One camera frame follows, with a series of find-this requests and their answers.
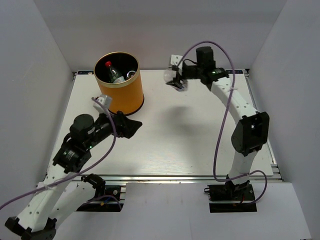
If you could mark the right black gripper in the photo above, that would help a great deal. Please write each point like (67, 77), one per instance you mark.
(176, 82)

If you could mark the orange cylindrical bin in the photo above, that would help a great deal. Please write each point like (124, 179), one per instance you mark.
(127, 96)

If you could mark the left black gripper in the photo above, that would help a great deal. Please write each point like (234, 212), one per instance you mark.
(126, 127)

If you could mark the large red-label clear bottle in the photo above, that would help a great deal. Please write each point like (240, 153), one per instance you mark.
(115, 76)

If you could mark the blue corner sticker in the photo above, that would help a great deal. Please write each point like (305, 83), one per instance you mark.
(237, 71)
(85, 72)

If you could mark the blue-label clear bottle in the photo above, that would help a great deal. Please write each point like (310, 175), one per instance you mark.
(175, 78)

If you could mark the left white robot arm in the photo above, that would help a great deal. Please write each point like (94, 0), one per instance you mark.
(46, 211)

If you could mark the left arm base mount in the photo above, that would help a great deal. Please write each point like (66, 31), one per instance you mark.
(107, 198)

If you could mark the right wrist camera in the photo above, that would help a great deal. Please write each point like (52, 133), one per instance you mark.
(176, 60)

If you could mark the left blue corner sticker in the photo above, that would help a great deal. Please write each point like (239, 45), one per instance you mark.
(85, 72)

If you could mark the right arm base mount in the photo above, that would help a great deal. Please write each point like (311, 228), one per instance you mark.
(222, 201)

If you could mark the right blue corner sticker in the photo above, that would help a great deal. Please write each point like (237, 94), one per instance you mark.
(237, 71)

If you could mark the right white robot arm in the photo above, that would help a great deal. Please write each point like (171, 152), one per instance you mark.
(251, 126)

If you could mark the yellow-cap orange-label bottle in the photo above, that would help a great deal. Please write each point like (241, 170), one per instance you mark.
(130, 74)

